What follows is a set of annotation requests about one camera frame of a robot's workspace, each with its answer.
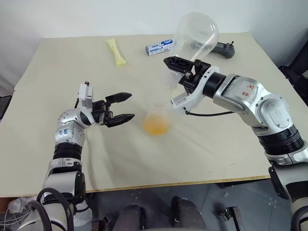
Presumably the thin white wire bundle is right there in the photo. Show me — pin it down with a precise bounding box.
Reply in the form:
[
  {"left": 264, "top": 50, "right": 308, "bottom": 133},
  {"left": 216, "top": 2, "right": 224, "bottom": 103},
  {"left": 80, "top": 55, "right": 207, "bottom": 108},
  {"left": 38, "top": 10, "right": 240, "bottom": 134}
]
[{"left": 3, "top": 199, "right": 28, "bottom": 231}]

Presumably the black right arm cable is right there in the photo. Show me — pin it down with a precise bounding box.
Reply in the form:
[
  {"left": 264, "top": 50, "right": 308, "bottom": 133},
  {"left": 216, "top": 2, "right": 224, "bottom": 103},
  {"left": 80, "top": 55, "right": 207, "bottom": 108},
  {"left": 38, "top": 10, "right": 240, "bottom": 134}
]
[{"left": 184, "top": 108, "right": 239, "bottom": 117}]

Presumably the clear plastic bag with orange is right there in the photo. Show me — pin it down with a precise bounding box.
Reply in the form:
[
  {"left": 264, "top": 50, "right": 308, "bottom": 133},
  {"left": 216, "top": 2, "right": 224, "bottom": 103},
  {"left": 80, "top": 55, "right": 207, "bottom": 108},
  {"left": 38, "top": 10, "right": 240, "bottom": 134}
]
[{"left": 165, "top": 12, "right": 220, "bottom": 97}]

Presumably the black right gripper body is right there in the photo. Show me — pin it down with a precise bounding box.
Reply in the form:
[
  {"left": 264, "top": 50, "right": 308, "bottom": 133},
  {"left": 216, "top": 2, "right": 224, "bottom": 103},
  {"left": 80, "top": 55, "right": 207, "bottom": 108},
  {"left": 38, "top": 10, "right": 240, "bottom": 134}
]
[{"left": 179, "top": 59, "right": 211, "bottom": 95}]

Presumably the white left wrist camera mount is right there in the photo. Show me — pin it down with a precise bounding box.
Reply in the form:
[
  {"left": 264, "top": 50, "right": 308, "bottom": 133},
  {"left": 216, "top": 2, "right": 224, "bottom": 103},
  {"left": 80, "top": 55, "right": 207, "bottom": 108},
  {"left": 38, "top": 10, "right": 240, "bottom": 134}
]
[{"left": 76, "top": 81, "right": 95, "bottom": 127}]

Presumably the black chair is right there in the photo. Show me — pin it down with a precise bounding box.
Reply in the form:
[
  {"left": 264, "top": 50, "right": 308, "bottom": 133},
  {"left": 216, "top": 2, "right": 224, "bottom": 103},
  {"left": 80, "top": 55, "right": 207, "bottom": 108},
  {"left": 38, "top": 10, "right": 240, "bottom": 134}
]
[{"left": 278, "top": 48, "right": 308, "bottom": 84}]

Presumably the blue and white box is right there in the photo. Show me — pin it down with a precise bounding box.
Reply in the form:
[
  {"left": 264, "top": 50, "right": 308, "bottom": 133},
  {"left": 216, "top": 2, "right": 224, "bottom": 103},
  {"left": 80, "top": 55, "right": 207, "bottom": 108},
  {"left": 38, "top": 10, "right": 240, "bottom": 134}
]
[{"left": 144, "top": 38, "right": 174, "bottom": 56}]

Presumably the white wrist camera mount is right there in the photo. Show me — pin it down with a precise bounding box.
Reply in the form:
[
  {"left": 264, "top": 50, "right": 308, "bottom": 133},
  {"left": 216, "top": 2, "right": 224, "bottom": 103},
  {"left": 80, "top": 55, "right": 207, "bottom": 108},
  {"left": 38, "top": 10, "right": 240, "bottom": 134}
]
[
  {"left": 170, "top": 66, "right": 221, "bottom": 116},
  {"left": 76, "top": 81, "right": 95, "bottom": 127}
]

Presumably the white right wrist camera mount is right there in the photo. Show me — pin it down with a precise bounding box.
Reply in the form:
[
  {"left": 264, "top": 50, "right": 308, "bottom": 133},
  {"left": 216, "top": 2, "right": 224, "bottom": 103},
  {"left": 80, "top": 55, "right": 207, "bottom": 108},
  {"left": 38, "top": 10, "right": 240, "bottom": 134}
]
[{"left": 170, "top": 66, "right": 221, "bottom": 116}]

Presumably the grey remote controller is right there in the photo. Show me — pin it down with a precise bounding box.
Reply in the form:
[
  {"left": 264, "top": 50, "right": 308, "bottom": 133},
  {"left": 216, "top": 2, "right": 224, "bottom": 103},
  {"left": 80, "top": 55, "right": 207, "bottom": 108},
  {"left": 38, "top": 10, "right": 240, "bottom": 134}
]
[{"left": 191, "top": 39, "right": 235, "bottom": 59}]

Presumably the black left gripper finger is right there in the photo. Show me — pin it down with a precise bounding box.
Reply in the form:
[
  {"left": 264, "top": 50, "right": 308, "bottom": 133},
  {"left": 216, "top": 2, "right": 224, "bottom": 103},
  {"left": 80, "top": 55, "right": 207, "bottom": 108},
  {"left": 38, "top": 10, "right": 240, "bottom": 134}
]
[
  {"left": 105, "top": 92, "right": 132, "bottom": 104},
  {"left": 105, "top": 114, "right": 135, "bottom": 128}
]

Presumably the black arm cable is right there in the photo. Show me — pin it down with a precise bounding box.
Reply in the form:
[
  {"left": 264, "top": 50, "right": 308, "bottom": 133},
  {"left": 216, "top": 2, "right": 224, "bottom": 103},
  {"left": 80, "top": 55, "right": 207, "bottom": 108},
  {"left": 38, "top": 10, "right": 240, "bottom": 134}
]
[
  {"left": 24, "top": 187, "right": 76, "bottom": 231},
  {"left": 184, "top": 108, "right": 239, "bottom": 117}
]

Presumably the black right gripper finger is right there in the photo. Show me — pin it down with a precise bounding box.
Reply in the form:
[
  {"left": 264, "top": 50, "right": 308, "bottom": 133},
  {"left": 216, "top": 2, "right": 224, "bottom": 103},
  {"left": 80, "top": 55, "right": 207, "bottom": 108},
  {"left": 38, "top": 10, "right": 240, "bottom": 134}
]
[{"left": 163, "top": 56, "right": 194, "bottom": 74}]

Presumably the yellow plastic packet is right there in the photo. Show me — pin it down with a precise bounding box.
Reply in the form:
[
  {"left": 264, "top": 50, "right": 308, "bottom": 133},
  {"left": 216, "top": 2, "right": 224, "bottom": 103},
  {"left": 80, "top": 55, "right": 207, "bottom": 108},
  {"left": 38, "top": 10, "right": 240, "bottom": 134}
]
[{"left": 105, "top": 39, "right": 128, "bottom": 67}]

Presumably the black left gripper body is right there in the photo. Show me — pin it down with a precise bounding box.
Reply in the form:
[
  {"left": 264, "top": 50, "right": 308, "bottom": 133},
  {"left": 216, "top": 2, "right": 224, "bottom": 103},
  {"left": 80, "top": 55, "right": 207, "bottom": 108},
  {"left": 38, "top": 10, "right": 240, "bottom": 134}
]
[{"left": 91, "top": 100, "right": 115, "bottom": 126}]

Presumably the black metal bracket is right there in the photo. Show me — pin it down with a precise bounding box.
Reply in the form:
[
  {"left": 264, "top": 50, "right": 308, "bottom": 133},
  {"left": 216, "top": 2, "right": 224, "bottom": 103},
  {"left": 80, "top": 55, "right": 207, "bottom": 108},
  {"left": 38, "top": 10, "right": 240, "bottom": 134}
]
[{"left": 222, "top": 206, "right": 242, "bottom": 231}]

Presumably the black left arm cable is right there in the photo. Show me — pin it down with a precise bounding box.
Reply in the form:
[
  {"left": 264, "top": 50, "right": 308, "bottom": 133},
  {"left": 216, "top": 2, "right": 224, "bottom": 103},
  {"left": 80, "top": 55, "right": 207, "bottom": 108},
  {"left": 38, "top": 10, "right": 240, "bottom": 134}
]
[{"left": 24, "top": 187, "right": 76, "bottom": 231}]

